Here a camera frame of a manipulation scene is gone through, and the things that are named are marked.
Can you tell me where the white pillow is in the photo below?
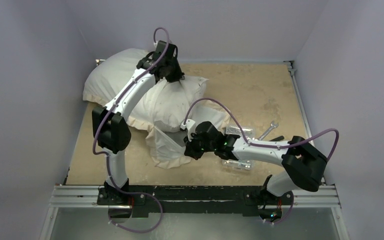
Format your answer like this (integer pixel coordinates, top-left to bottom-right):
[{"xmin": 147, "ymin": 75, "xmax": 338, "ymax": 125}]
[{"xmin": 82, "ymin": 48, "xmax": 208, "ymax": 133}]

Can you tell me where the grey plush ruffled pillowcase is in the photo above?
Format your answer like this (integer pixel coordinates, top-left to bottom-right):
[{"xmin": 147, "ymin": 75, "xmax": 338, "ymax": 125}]
[{"xmin": 128, "ymin": 100, "xmax": 231, "ymax": 169}]

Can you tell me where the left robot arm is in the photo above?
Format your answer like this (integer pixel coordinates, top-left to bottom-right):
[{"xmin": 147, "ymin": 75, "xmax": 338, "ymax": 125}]
[{"xmin": 92, "ymin": 41, "xmax": 184, "ymax": 205}]

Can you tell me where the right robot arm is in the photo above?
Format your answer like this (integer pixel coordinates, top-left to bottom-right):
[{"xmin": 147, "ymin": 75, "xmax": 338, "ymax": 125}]
[{"xmin": 180, "ymin": 119, "xmax": 328, "ymax": 204}]

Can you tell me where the clear plastic screw box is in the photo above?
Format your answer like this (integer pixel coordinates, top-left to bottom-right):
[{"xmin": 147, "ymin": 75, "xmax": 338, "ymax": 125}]
[{"xmin": 221, "ymin": 124, "xmax": 254, "ymax": 171}]

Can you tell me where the silver wrench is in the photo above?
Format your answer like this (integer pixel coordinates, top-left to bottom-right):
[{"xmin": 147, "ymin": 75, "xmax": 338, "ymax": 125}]
[{"xmin": 257, "ymin": 121, "xmax": 279, "ymax": 141}]

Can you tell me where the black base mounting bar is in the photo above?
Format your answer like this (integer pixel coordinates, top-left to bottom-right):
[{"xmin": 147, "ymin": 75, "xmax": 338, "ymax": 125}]
[{"xmin": 96, "ymin": 185, "xmax": 293, "ymax": 219}]

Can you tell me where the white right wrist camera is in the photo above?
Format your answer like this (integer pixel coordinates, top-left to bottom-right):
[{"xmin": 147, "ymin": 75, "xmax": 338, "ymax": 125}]
[{"xmin": 179, "ymin": 119, "xmax": 197, "ymax": 133}]

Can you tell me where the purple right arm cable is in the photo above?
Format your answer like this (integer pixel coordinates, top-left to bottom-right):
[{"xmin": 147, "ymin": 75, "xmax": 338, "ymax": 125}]
[{"xmin": 182, "ymin": 97, "xmax": 340, "ymax": 226}]

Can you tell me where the black handled tool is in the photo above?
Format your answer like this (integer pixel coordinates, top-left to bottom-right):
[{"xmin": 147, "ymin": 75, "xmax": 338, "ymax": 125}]
[{"xmin": 270, "ymin": 135, "xmax": 285, "ymax": 142}]

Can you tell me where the aluminium frame rail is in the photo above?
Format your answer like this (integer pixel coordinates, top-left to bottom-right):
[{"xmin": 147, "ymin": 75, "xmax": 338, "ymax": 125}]
[{"xmin": 40, "ymin": 61, "xmax": 343, "ymax": 240}]

